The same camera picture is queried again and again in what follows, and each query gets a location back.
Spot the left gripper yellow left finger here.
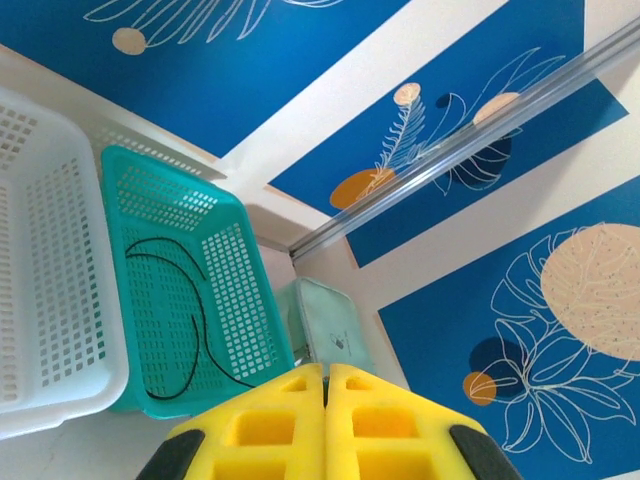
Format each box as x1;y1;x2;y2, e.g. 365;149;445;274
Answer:
134;363;327;480

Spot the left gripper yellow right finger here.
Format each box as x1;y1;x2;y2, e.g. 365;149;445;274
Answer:
323;363;524;480

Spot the thin black wire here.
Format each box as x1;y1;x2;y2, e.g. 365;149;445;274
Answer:
199;317;261;391
123;237;209;401

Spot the mint green zip pouch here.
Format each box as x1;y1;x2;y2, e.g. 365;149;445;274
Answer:
274;277;376;376

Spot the teal plastic mesh basket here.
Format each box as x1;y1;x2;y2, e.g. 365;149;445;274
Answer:
99;144;296;419

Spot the white plastic mesh basket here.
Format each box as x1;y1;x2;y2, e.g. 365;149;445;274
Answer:
0;84;131;441

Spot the aluminium frame post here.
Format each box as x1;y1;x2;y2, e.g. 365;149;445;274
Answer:
288;19;640;264

